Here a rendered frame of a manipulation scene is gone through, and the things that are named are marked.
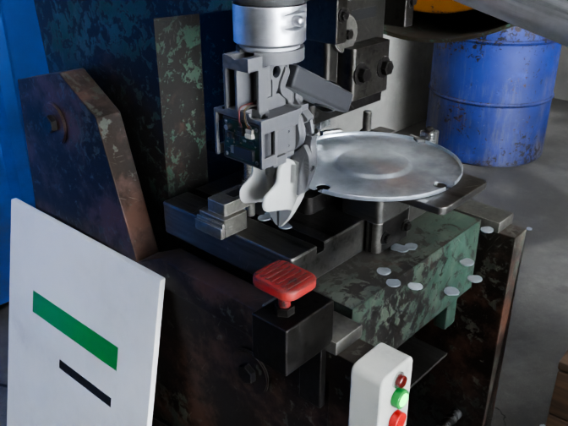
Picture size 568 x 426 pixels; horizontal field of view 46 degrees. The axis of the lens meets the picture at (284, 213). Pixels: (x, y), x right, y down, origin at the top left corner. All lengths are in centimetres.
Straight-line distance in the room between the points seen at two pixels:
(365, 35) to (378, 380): 53
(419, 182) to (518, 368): 103
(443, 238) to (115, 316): 61
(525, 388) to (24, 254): 130
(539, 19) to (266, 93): 28
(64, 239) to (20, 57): 82
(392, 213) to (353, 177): 10
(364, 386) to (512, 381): 107
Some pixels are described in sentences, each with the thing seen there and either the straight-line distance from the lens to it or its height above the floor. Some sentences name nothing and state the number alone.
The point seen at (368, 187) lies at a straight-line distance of 102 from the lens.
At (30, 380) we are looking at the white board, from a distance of 164.
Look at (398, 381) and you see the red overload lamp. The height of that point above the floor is 61.
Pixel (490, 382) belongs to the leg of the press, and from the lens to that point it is 146.
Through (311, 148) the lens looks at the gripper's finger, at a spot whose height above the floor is 94.
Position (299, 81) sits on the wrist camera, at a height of 101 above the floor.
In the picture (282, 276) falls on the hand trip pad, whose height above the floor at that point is 76.
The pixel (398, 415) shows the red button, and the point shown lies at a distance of 95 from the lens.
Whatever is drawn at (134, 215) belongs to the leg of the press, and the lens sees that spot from 122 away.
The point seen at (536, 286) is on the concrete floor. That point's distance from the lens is 238.
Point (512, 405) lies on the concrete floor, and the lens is 187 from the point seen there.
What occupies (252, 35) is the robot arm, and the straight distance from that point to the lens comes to 67.
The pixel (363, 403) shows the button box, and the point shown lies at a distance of 93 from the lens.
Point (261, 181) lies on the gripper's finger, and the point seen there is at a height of 89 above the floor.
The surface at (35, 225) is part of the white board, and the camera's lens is 148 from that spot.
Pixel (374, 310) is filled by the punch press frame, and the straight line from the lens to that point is 103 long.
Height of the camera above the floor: 119
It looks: 26 degrees down
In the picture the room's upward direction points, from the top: straight up
